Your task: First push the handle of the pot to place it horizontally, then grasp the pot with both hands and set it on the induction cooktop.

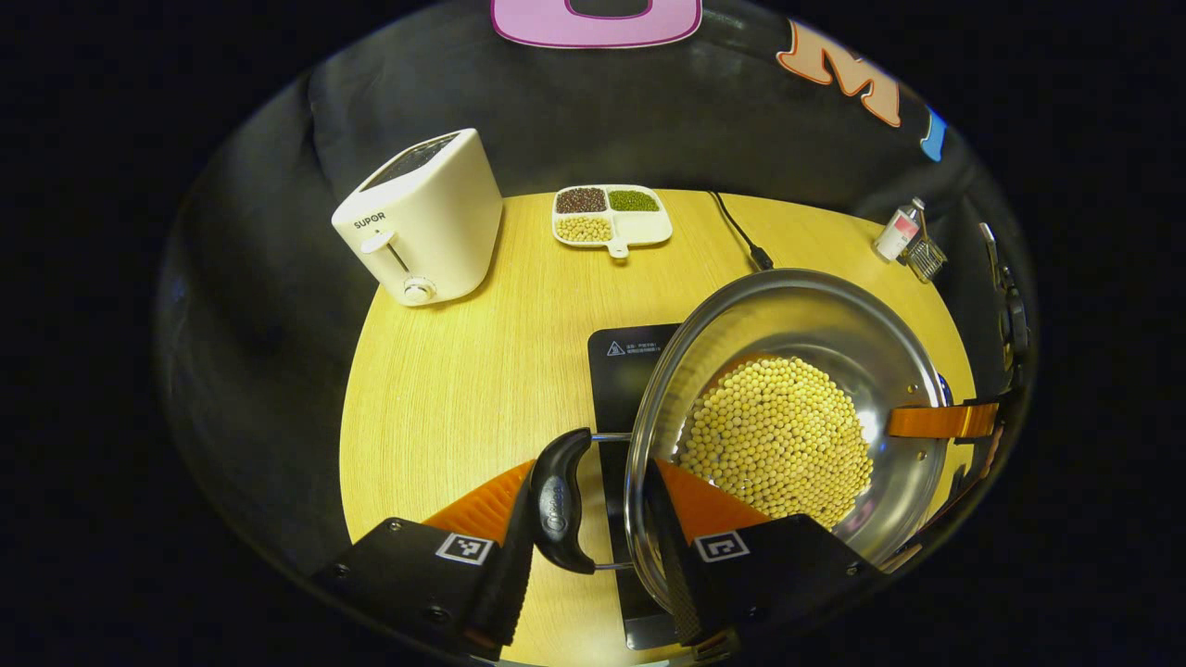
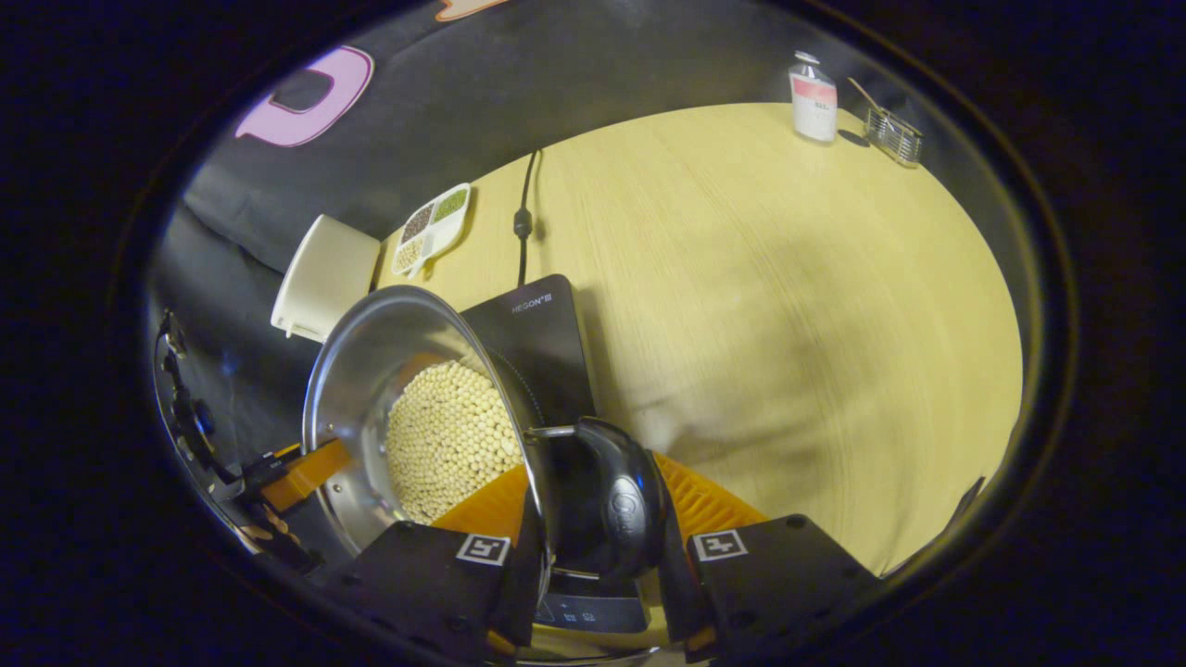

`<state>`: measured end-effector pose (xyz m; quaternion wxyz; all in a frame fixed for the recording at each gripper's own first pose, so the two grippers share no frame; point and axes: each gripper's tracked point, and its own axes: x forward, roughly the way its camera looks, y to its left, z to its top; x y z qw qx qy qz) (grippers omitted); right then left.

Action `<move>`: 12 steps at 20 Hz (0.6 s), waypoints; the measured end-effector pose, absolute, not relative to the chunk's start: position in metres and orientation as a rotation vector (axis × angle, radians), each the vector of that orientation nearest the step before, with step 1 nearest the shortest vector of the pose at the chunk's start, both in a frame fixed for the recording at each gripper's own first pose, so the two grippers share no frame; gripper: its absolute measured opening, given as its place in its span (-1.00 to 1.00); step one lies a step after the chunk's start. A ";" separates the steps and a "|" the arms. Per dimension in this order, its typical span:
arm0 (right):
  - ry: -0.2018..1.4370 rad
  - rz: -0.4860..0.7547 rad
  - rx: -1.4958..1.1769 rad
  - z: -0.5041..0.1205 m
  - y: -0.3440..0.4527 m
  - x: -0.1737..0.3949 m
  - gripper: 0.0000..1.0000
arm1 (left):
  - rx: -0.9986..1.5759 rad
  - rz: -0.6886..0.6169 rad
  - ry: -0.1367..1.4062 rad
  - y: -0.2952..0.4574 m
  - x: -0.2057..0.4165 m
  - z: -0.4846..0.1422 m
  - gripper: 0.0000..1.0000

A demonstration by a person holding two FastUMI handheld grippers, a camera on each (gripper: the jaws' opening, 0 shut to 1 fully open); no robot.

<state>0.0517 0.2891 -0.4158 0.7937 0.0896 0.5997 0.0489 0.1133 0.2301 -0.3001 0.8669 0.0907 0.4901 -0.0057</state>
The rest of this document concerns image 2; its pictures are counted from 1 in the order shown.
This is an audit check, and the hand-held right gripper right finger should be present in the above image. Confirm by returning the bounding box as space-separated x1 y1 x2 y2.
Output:
649 451 883 664

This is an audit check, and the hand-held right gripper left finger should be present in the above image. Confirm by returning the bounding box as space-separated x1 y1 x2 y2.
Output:
310 463 549 664

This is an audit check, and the stainless steel pot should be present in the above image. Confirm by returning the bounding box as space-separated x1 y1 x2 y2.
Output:
302 285 670 580

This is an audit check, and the pile of soybeans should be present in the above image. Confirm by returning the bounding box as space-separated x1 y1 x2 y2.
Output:
385 359 525 526

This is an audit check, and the black induction cooktop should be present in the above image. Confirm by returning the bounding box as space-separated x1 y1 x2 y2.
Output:
459 273 650 636

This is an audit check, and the white plastic box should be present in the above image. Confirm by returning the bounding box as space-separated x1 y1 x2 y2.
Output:
271 215 382 344

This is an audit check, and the white divided grain tray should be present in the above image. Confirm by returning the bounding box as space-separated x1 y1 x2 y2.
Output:
391 182 472 279

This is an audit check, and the clear bottle with pink label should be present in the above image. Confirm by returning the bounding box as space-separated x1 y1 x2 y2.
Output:
789 51 839 144

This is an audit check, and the wooden stick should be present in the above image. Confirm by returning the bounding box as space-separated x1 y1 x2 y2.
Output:
848 77 896 119

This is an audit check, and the black power cable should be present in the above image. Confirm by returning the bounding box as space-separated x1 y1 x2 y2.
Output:
512 150 544 286

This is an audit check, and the metal wire holder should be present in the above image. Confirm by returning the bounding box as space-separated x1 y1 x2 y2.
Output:
864 104 925 168

